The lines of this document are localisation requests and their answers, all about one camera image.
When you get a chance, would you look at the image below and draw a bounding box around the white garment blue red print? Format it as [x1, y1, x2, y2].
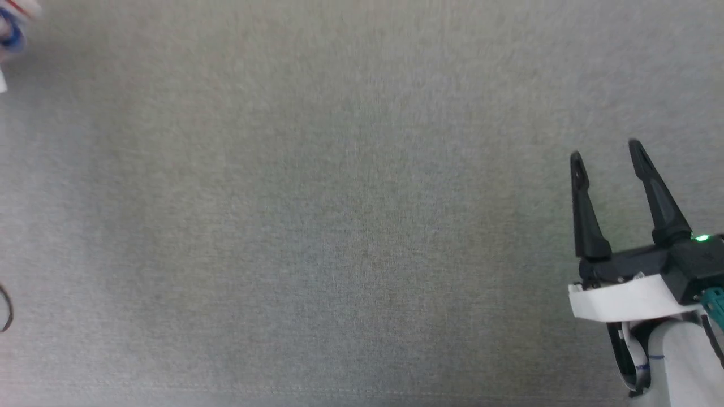
[0, 0, 44, 94]

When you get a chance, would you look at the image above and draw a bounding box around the teal cable connector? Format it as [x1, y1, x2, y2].
[701, 286, 724, 321]

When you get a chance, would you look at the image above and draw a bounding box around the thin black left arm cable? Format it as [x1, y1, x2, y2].
[0, 284, 14, 334]

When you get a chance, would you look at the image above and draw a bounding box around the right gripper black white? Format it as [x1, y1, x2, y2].
[568, 139, 724, 323]

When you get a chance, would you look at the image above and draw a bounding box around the grey fabric surface cover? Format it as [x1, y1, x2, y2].
[0, 0, 724, 407]

